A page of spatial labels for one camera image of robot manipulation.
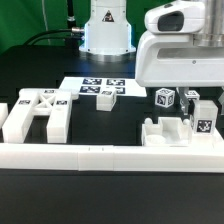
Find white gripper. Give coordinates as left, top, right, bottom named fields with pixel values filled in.
left=135, top=1, right=224, bottom=115

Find white block at left edge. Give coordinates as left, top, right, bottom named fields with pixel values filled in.
left=0, top=103, right=8, bottom=129

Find black cables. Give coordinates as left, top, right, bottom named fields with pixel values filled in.
left=23, top=27, right=86, bottom=46

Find white marker sheet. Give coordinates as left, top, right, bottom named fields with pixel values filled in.
left=60, top=77, right=147, bottom=97

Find white chair back frame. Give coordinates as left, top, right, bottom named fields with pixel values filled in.
left=2, top=88, right=79, bottom=143

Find white U-shaped fence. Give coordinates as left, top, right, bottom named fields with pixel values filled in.
left=0, top=139, right=224, bottom=173

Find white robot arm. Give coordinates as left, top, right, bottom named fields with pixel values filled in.
left=79, top=0, right=224, bottom=113

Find white chair seat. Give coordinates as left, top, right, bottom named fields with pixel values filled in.
left=141, top=117, right=193, bottom=147

